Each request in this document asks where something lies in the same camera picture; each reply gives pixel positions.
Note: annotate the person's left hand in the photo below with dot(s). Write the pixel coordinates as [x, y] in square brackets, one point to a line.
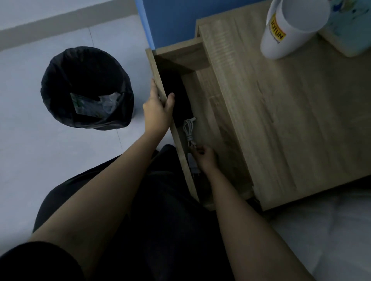
[156, 111]

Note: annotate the white bed sheet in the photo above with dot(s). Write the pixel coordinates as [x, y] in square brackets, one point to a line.
[327, 234]

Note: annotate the person's right forearm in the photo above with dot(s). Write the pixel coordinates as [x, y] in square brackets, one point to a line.
[246, 228]

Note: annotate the clear plastic wrapper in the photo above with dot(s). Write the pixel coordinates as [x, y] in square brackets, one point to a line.
[111, 101]

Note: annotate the wooden nightstand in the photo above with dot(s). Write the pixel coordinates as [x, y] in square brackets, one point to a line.
[292, 121]

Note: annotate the pale box with colourful print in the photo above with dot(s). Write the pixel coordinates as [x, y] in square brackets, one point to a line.
[349, 27]

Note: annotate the person's right hand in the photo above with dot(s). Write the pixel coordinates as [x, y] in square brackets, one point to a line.
[206, 160]

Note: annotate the white cup with yellow label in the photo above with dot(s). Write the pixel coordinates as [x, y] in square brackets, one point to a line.
[285, 31]

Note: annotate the person's right fingers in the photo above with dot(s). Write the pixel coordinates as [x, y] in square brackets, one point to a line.
[199, 150]

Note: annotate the person's left thumb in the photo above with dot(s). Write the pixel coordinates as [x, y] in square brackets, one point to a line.
[169, 100]

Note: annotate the green printed paper scrap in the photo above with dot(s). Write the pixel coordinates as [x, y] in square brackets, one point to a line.
[84, 105]

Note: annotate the person's left forearm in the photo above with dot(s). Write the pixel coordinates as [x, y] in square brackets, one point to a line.
[107, 191]

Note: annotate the black sleeve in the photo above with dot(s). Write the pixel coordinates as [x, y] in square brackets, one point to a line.
[37, 265]

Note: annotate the black bin with bag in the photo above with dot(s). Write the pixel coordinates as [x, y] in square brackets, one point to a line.
[72, 69]

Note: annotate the black trousers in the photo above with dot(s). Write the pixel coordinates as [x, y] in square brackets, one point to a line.
[171, 225]

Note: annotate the wooden drawer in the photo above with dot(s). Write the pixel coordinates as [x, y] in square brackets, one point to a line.
[220, 121]

